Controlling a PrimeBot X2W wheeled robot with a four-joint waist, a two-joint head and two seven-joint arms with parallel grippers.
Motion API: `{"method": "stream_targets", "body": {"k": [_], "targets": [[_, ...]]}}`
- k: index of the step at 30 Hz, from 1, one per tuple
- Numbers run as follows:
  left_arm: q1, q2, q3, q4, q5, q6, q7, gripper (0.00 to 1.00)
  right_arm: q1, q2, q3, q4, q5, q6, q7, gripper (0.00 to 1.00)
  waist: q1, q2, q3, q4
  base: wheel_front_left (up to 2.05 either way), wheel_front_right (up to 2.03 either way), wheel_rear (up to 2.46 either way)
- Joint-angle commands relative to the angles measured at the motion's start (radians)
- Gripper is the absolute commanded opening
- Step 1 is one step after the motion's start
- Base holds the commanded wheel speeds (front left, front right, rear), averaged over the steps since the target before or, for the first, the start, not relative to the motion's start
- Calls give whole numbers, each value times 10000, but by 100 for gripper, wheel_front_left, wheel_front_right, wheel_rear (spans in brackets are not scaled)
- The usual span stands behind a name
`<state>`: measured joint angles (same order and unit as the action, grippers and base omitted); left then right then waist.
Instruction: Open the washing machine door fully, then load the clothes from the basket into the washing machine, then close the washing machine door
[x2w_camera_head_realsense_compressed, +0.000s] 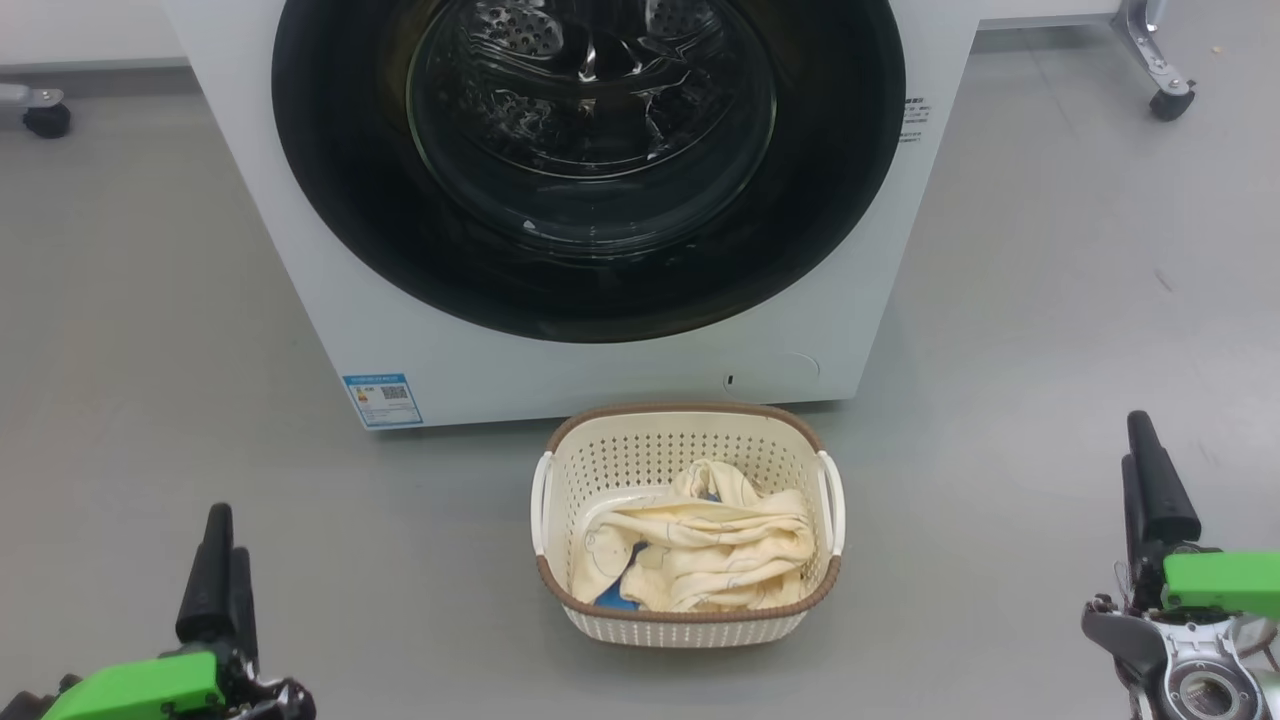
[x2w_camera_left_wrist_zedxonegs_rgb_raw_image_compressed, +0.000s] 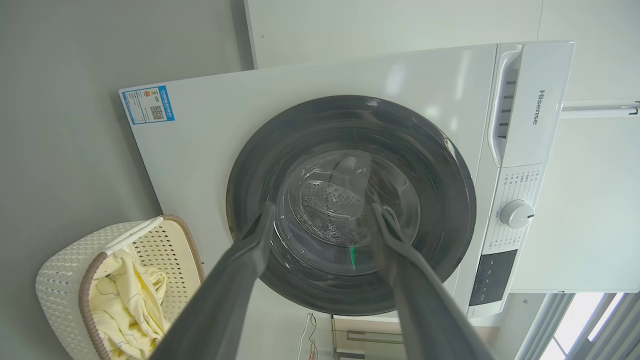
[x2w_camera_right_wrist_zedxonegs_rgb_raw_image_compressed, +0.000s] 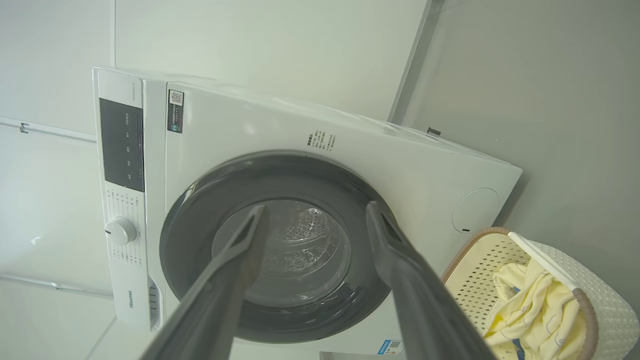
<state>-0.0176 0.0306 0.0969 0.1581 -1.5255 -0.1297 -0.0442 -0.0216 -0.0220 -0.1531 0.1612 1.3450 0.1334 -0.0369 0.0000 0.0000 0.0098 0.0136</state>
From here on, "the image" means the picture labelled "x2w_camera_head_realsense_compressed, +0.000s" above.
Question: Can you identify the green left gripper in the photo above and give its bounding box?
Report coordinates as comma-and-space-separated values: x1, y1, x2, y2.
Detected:
40, 503, 316, 720

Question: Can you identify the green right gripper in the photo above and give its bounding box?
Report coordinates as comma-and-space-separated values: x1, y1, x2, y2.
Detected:
1082, 411, 1280, 720

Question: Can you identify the round glass washer door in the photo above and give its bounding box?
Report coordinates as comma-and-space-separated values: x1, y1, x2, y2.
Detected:
272, 0, 907, 344

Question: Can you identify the cream yellow printed garment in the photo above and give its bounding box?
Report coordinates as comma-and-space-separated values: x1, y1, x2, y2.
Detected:
570, 459, 818, 613

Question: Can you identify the white front-load washing machine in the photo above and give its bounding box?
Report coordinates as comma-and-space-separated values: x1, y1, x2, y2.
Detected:
160, 0, 986, 431

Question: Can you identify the blue energy label sticker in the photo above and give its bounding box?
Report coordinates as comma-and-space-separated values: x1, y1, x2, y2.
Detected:
342, 373, 424, 429

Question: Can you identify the cream laundry basket brown rim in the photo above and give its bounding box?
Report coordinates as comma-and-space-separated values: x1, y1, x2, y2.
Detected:
531, 403, 847, 649

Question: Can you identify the black caster on metal leg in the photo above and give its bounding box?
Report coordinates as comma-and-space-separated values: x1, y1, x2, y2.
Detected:
1112, 0, 1197, 123
0, 85, 73, 139

